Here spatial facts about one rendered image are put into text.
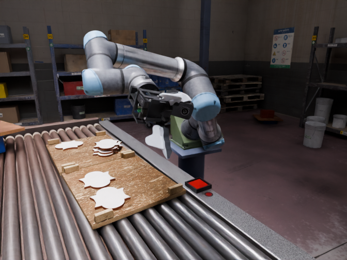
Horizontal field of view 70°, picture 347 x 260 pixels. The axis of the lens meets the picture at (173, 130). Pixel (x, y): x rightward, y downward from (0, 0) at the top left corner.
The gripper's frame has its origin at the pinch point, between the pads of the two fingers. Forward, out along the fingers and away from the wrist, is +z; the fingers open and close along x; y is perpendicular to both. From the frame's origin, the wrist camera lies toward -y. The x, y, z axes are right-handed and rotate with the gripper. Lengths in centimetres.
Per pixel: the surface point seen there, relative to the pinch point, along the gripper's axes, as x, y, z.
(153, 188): -37.4, -12.3, -22.1
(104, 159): -49, -2, -55
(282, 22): 73, -454, -433
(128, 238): -37.4, 2.5, -2.4
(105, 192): -41.0, 4.8, -24.5
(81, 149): -56, 6, -73
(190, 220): -33.3, -17.1, -2.8
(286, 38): 45, -461, -406
